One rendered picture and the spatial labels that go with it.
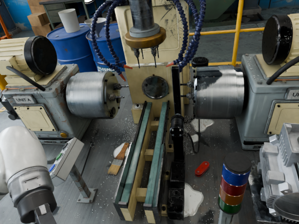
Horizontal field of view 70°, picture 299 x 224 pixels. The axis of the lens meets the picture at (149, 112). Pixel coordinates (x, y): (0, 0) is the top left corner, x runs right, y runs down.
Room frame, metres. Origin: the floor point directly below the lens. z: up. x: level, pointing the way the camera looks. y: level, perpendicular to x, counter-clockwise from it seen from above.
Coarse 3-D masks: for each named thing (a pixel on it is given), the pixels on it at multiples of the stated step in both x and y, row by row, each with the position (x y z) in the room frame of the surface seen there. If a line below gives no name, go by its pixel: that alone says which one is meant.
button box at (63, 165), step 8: (72, 144) 0.58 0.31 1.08; (80, 144) 0.60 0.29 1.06; (64, 152) 0.55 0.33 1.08; (72, 152) 0.55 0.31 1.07; (56, 160) 0.53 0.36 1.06; (64, 160) 0.51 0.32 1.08; (72, 160) 0.52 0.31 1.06; (56, 168) 0.48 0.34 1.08; (64, 168) 0.49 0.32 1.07; (56, 176) 0.45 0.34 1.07; (64, 176) 0.46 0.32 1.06; (56, 184) 0.46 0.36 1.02
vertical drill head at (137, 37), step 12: (132, 0) 0.89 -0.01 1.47; (144, 0) 0.88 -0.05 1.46; (132, 12) 0.90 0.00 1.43; (144, 12) 0.88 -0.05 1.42; (144, 24) 0.88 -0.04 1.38; (156, 24) 0.93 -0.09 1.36; (132, 36) 0.89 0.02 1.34; (144, 36) 0.86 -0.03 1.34; (156, 36) 0.85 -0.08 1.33; (144, 48) 0.85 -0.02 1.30
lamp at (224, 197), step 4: (220, 184) 0.30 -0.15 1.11; (220, 188) 0.29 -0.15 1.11; (220, 192) 0.29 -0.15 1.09; (224, 192) 0.28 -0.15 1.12; (244, 192) 0.27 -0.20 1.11; (220, 196) 0.29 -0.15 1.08; (224, 196) 0.28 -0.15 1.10; (228, 196) 0.27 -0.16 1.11; (232, 196) 0.26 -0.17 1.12; (236, 196) 0.26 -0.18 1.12; (240, 196) 0.26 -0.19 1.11; (224, 200) 0.27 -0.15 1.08; (228, 200) 0.27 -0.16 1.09; (232, 200) 0.26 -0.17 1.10; (236, 200) 0.26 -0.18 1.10; (240, 200) 0.26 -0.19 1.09; (232, 204) 0.26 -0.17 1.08; (236, 204) 0.26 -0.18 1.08
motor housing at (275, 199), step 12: (264, 144) 0.45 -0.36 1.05; (276, 144) 0.43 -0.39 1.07; (276, 156) 0.39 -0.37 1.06; (264, 168) 0.38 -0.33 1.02; (276, 168) 0.35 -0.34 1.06; (288, 168) 0.33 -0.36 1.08; (264, 180) 0.35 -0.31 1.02; (288, 180) 0.30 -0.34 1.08; (276, 192) 0.29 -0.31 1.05; (276, 204) 0.29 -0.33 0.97; (288, 204) 0.30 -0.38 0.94; (288, 216) 0.26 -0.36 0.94
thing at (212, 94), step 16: (192, 80) 0.89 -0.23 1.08; (208, 80) 0.76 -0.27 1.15; (224, 80) 0.74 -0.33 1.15; (240, 80) 0.73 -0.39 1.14; (192, 96) 0.77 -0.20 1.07; (208, 96) 0.71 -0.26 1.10; (224, 96) 0.70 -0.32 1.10; (240, 96) 0.69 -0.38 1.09; (208, 112) 0.70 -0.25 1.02; (224, 112) 0.68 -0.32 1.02; (240, 112) 0.68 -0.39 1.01
